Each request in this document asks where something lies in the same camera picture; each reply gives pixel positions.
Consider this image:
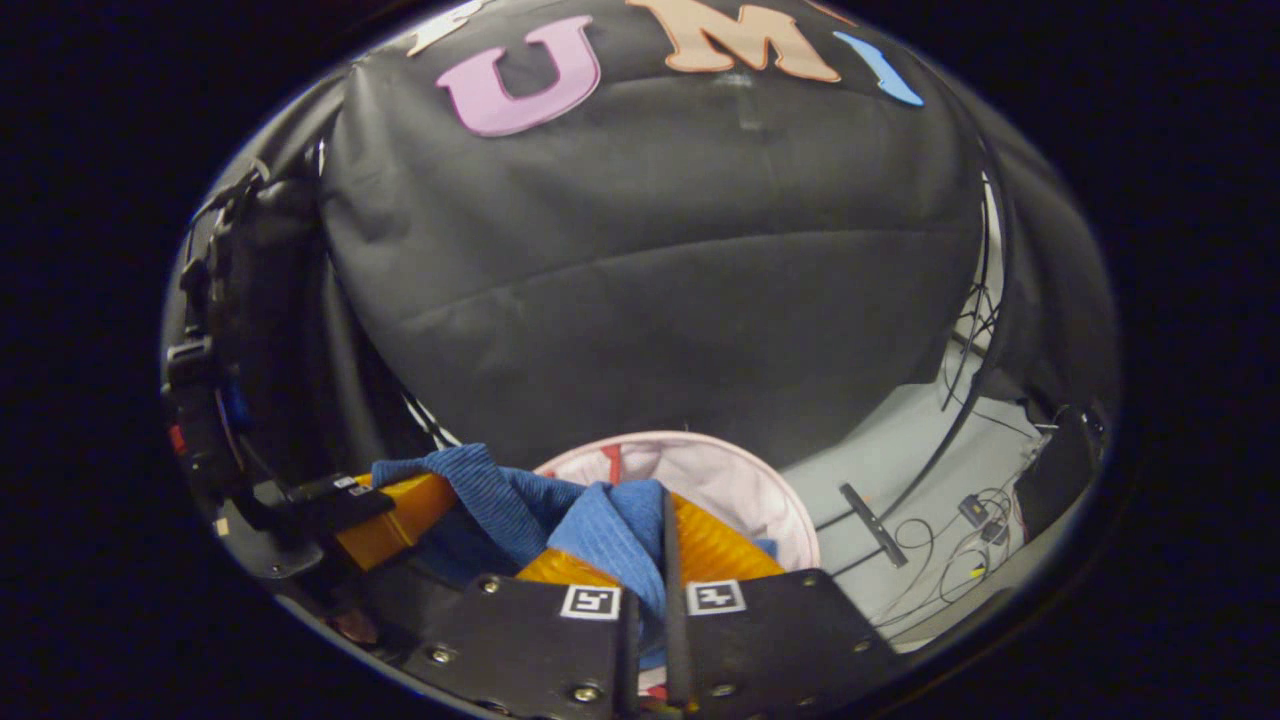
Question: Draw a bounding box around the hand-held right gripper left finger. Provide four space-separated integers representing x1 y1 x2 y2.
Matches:
404 547 643 720

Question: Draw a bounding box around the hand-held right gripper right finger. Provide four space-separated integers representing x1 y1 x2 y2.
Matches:
662 489 903 720

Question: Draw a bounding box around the blue jacket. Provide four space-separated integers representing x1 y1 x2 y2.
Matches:
369 442 783 673

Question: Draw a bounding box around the pink laundry hamper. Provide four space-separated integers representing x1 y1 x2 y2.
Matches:
533 429 822 573

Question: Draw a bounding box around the black clothes rack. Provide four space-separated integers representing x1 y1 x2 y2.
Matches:
815 140 1013 569

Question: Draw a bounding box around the black backdrop cloth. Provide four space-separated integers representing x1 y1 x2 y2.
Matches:
165 0 1121 476

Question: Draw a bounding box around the black box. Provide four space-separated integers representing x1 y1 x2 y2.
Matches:
1014 403 1107 543

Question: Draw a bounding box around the tangle of floor cables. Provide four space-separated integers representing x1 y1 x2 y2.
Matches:
868 285 1033 633

